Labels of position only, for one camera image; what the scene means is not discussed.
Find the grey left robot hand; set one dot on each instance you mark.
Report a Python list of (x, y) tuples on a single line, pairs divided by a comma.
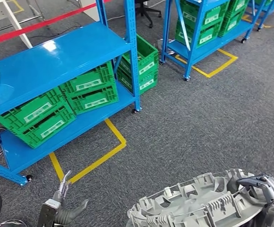
[(63, 214)]

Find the grey plastic wheel hubcap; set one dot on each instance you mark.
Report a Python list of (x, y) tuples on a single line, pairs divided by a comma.
[(193, 206)]

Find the blue metal shelf rack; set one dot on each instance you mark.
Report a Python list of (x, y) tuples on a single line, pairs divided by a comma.
[(212, 43), (57, 59)]

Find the red barrier tape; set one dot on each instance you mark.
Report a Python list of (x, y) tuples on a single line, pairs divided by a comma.
[(44, 22)]

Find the white desk side panel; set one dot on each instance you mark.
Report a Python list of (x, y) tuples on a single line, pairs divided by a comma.
[(90, 9)]

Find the black office chair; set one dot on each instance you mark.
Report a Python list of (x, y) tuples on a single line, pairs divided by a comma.
[(146, 11)]

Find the chrome table frame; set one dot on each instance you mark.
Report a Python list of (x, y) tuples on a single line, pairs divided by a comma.
[(35, 11)]

